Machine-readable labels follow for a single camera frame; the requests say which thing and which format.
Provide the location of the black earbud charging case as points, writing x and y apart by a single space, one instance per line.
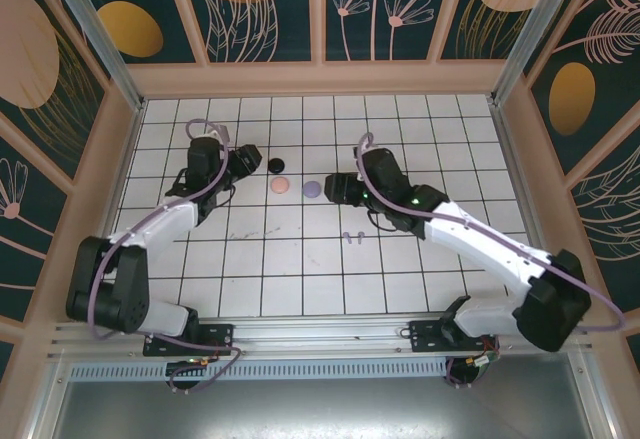
276 165

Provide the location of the purple earbud charging case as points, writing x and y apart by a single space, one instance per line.
312 189

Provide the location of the pink earbud charging case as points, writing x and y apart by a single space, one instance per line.
279 185

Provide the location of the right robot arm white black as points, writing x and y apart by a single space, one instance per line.
480 239

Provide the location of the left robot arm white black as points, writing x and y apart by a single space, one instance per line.
155 224

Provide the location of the grey metal sheet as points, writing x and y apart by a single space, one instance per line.
320 414

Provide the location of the aluminium mounting rail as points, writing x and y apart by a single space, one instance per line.
320 336

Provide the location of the aluminium corner post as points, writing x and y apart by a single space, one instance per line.
100 34
535 34

